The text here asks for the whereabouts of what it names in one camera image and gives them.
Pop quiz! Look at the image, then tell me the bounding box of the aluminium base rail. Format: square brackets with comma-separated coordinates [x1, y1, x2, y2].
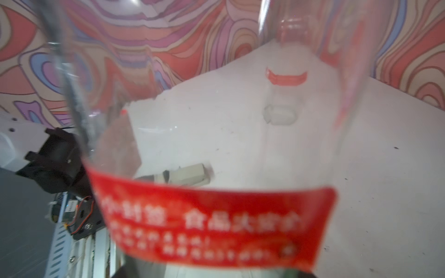
[44, 192, 125, 278]

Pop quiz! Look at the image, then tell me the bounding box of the clear glass bottle cork stopper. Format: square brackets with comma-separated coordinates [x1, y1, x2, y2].
[35, 1, 393, 278]

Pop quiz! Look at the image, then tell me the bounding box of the black and beige flat tool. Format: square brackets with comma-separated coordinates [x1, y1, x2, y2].
[136, 163, 211, 186]

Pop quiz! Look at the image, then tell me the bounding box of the clear glass bottle black cap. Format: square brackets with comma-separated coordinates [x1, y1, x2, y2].
[258, 1, 312, 126]

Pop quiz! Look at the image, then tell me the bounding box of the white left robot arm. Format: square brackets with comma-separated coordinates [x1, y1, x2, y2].
[1, 111, 92, 198]

